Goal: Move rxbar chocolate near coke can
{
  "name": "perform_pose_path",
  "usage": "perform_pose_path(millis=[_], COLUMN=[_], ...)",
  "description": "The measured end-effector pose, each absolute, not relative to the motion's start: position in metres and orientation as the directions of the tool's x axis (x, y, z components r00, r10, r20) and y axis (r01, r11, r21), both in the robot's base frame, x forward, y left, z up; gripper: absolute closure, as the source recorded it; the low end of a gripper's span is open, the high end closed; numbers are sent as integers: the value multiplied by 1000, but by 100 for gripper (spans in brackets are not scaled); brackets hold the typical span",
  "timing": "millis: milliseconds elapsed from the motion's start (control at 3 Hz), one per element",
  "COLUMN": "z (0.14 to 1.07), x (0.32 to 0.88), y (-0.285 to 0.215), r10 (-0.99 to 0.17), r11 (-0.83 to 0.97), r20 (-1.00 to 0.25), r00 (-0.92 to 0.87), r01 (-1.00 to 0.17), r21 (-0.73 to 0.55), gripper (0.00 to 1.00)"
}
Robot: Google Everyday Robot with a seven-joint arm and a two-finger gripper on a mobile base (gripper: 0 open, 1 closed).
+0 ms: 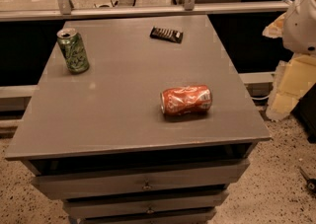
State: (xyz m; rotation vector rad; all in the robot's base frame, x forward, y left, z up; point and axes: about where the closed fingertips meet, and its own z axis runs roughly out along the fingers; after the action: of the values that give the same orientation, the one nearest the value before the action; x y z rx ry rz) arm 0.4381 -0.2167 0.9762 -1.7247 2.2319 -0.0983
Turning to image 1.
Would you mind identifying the grey drawer cabinet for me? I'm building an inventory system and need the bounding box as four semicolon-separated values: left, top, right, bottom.
4;15;273;224

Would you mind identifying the bottom grey drawer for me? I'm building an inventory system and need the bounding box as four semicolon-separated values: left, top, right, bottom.
80;207;216;224

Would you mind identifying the black rxbar chocolate wrapper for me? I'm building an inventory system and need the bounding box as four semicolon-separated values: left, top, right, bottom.
150;27;183;43

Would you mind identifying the red crushed coke can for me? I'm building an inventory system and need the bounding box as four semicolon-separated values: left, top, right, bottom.
160;85;212;115

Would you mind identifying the white cable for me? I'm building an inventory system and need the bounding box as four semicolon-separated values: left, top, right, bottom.
250;93;272;102

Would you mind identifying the grey drawer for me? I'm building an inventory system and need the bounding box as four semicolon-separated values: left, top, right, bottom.
80;207;216;224
64;189;228;219
32;159;250;199

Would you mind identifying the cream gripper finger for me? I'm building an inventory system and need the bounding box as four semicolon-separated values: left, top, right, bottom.
266;53;316;121
262;14;285;38

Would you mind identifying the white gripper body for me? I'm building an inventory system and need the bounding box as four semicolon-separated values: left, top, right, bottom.
282;0;316;54

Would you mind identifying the top grey drawer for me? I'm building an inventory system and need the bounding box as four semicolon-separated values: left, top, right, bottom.
32;159;250;199

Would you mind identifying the green soda can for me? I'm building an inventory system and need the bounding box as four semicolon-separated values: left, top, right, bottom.
57;28;90;74

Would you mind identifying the middle grey drawer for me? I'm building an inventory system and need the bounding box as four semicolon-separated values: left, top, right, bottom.
64;189;228;219

